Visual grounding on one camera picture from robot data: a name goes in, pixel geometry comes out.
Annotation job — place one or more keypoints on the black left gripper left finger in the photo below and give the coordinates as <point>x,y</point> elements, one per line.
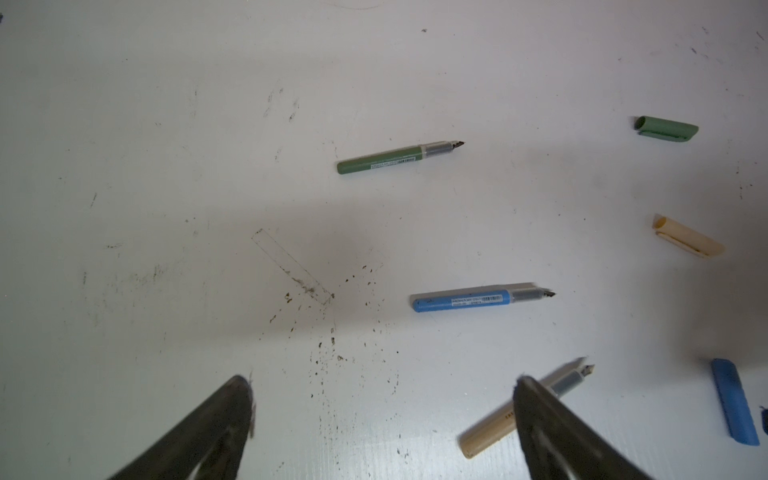
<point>207,444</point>

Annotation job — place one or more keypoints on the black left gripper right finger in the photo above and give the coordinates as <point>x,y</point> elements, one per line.
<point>557,444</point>

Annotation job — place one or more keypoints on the blue pen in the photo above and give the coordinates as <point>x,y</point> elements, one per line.
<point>498,297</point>

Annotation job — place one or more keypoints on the blue pen cap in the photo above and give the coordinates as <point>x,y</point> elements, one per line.
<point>734,403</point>

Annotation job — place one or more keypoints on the beige pen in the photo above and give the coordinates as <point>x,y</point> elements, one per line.
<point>502,422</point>

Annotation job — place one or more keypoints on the beige pen cap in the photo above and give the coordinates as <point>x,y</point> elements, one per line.
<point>686,238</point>

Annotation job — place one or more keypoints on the green pen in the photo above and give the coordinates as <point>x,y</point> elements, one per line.
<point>396,157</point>

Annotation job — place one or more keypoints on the green pen cap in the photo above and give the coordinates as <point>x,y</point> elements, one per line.
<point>664,129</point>

